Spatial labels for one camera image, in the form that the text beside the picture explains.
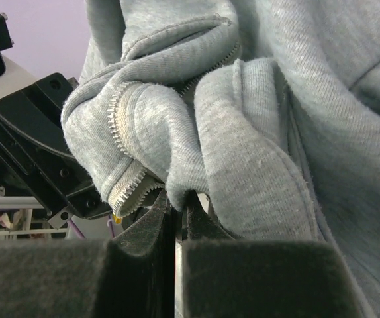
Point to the white background shelving unit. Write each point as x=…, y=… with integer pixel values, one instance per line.
x=24, y=218

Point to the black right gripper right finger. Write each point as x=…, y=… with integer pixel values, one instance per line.
x=227, y=277

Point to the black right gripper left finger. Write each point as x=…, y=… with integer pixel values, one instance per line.
x=128, y=276

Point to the grey zip-up jacket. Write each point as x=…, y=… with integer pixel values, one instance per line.
x=270, y=108

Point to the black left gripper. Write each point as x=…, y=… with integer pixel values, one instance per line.
x=34, y=158

